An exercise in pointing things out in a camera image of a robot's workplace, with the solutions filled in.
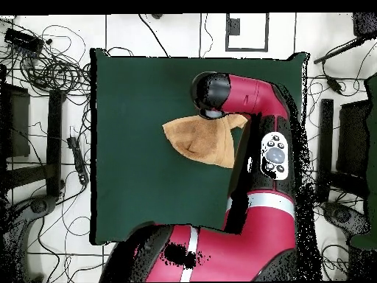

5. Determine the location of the yellow terry towel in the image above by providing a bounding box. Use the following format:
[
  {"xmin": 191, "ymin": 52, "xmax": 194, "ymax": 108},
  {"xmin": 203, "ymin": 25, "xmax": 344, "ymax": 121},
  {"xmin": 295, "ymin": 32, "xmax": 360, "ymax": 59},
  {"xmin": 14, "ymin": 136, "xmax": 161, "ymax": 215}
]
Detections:
[{"xmin": 161, "ymin": 113, "xmax": 249, "ymax": 170}]

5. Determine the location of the black flat box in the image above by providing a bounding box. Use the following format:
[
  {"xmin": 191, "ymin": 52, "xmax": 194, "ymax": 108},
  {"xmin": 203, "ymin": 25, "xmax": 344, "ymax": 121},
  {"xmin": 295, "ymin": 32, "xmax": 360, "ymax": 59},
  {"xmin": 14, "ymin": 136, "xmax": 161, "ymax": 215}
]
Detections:
[
  {"xmin": 336, "ymin": 99, "xmax": 371, "ymax": 178},
  {"xmin": 0, "ymin": 83, "xmax": 31, "ymax": 158}
]

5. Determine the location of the dark green table cloth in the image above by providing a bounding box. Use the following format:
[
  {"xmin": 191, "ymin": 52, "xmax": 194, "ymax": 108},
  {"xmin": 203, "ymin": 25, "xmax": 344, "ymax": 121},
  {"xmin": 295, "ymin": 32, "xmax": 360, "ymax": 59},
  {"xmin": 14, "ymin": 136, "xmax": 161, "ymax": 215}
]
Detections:
[{"xmin": 89, "ymin": 47, "xmax": 310, "ymax": 247}]

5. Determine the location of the black power strip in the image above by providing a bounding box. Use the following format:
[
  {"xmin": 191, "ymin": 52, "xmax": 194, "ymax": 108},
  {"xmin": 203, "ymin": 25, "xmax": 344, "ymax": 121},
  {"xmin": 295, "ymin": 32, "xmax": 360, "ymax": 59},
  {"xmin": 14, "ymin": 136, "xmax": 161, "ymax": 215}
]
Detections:
[{"xmin": 66, "ymin": 136, "xmax": 90, "ymax": 186}]

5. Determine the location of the black stand bar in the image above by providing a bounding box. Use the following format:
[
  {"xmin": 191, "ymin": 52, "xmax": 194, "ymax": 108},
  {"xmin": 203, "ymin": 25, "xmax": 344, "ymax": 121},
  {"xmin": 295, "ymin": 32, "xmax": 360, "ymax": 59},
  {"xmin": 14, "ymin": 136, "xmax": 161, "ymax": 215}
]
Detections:
[
  {"xmin": 46, "ymin": 89, "xmax": 66, "ymax": 198},
  {"xmin": 318, "ymin": 98, "xmax": 334, "ymax": 203}
]

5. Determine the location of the dark grey square plate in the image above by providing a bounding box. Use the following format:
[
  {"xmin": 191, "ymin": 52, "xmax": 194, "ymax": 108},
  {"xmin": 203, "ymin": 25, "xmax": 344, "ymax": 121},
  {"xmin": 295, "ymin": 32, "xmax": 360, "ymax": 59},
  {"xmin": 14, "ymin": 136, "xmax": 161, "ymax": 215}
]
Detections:
[{"xmin": 225, "ymin": 18, "xmax": 242, "ymax": 36}]

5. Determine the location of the black power adapter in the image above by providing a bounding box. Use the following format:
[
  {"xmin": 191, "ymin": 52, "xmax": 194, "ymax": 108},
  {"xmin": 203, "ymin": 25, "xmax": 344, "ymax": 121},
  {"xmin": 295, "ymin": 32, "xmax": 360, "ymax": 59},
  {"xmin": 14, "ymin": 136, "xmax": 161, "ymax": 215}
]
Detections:
[{"xmin": 325, "ymin": 75, "xmax": 343, "ymax": 95}]

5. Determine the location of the black boom pole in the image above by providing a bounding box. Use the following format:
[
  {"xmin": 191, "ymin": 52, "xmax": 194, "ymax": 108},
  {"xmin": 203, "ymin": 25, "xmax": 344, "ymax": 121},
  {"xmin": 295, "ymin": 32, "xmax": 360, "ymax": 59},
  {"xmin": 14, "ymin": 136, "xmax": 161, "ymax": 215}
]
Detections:
[{"xmin": 312, "ymin": 36, "xmax": 367, "ymax": 65}]

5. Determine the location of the dark green hanging cloth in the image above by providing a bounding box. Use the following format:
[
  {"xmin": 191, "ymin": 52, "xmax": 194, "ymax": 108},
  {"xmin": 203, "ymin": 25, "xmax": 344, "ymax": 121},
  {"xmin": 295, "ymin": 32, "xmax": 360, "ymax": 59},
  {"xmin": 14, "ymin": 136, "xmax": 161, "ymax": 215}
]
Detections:
[{"xmin": 349, "ymin": 73, "xmax": 377, "ymax": 251}]

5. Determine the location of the black network box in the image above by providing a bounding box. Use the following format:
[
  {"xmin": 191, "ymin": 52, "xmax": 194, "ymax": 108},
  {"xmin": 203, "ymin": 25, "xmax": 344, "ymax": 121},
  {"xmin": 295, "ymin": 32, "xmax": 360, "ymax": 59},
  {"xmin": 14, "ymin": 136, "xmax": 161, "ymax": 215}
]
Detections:
[{"xmin": 4, "ymin": 27, "xmax": 45, "ymax": 55}]

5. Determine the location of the black speckled box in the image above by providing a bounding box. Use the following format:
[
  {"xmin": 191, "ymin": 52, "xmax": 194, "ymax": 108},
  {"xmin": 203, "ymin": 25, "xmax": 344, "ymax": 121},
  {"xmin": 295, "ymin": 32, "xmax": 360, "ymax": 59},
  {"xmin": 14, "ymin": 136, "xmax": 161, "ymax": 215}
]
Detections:
[{"xmin": 352, "ymin": 12, "xmax": 377, "ymax": 38}]

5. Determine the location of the black floor cable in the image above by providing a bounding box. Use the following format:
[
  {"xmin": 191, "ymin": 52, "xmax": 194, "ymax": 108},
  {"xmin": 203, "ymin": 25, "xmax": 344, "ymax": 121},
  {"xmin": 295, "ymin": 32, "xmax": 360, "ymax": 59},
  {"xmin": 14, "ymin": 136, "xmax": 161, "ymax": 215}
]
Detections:
[{"xmin": 138, "ymin": 13, "xmax": 171, "ymax": 57}]

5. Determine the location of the grey floor tape frame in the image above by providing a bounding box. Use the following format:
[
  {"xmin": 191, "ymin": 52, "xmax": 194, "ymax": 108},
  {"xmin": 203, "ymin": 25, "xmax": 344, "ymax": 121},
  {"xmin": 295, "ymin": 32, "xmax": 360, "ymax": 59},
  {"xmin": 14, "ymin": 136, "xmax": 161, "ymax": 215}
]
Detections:
[{"xmin": 225, "ymin": 12, "xmax": 269, "ymax": 53}]

